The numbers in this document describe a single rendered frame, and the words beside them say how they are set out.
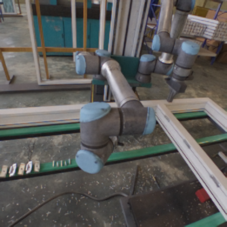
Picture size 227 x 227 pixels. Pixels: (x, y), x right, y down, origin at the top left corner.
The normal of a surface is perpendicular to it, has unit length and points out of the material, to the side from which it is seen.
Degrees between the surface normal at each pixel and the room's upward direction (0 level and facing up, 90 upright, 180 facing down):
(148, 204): 0
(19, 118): 90
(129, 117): 32
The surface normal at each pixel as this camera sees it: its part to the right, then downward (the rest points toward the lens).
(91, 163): -0.36, 0.40
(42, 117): 0.26, 0.63
